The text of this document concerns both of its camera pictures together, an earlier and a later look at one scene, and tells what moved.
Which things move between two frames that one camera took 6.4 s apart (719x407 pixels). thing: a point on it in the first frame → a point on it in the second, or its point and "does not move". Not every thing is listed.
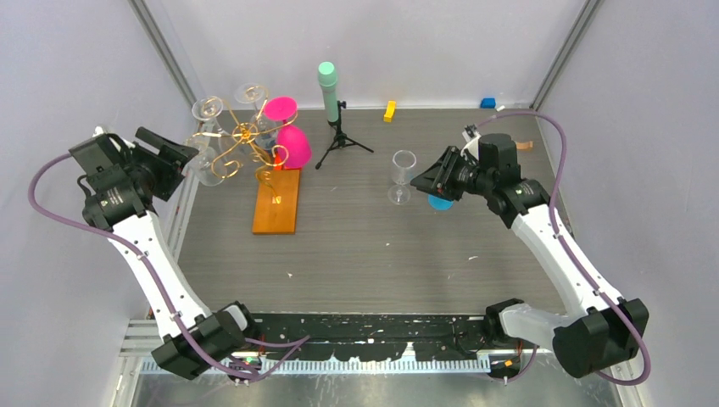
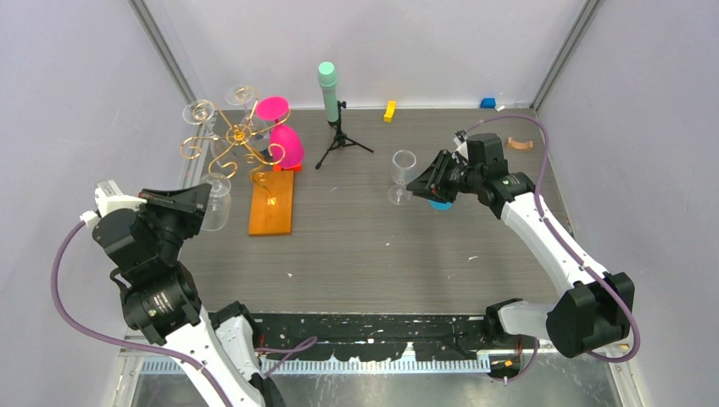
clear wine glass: [404, 164] does not move
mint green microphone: [328, 79] does not move
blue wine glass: [439, 203] does not move
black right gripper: [437, 180] does not move
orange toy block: [277, 160] → [278, 168]
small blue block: [487, 103] does not move
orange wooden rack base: [276, 203] does not move
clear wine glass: [203, 146] → [219, 205]
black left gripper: [170, 158] → [192, 197]
